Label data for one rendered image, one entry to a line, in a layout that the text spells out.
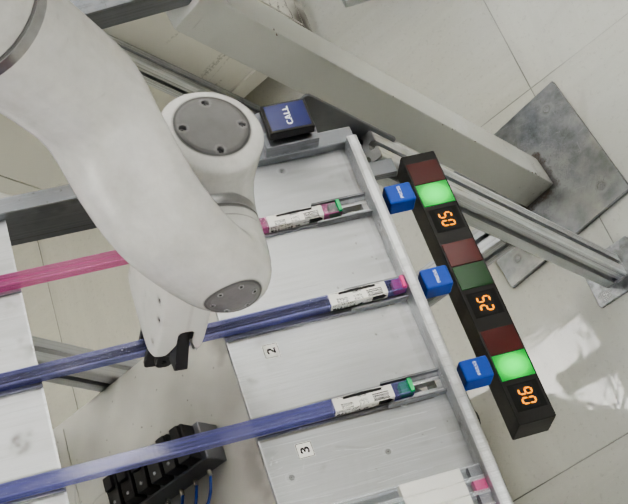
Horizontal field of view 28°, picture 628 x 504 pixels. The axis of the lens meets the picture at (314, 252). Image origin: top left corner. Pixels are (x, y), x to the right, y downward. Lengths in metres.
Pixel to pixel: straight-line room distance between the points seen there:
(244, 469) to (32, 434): 0.39
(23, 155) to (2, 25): 1.69
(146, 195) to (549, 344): 1.22
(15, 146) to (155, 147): 1.58
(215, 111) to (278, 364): 0.33
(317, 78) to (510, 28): 0.67
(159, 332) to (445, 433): 0.29
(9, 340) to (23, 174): 1.30
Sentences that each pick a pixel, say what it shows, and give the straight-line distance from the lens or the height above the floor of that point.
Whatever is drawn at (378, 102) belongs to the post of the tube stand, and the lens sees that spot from 1.72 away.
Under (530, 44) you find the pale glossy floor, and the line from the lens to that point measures 2.20.
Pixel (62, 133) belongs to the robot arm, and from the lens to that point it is 0.88.
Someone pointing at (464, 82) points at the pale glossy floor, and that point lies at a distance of 2.25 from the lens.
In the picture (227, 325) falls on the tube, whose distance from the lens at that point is 1.23.
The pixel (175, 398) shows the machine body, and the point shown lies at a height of 0.62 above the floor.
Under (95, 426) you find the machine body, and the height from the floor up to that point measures 0.62.
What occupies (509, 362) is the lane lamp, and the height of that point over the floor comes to 0.66.
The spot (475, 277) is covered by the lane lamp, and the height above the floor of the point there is 0.65.
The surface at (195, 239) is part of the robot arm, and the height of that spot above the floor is 1.12.
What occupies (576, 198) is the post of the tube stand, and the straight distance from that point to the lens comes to 2.04.
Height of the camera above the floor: 1.73
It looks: 47 degrees down
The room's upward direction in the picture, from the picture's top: 70 degrees counter-clockwise
